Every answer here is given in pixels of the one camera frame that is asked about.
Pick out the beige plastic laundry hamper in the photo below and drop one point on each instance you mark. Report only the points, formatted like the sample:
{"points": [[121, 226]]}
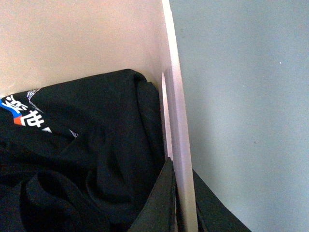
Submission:
{"points": [[45, 42]]}

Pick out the black printed t-shirt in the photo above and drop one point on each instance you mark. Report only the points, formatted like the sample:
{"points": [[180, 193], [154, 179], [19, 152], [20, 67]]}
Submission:
{"points": [[80, 156]]}

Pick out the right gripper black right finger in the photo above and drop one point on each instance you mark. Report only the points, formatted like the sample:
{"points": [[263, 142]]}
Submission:
{"points": [[212, 215]]}

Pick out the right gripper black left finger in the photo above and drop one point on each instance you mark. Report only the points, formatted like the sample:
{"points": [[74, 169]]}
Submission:
{"points": [[159, 211]]}

